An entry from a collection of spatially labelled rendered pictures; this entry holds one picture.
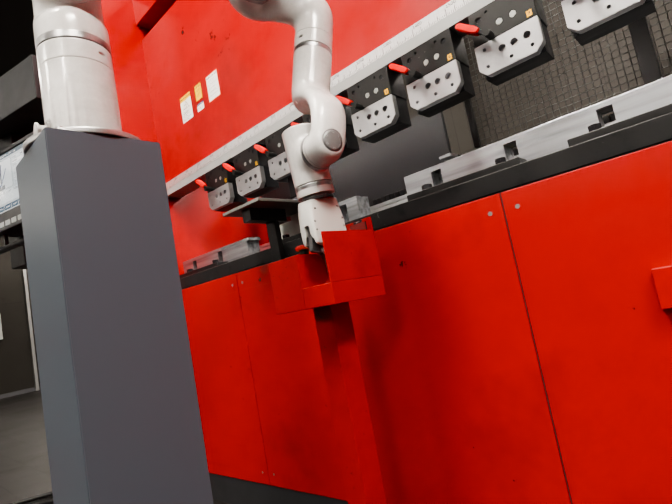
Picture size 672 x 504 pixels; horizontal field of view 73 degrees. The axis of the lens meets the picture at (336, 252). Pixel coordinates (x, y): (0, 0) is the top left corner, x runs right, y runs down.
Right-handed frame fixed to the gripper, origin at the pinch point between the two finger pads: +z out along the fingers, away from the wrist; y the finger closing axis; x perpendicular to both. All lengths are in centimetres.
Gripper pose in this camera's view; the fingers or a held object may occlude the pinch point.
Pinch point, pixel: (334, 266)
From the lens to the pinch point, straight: 98.6
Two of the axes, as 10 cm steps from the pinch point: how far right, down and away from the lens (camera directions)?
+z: 2.4, 9.7, -0.5
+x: 6.8, -2.0, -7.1
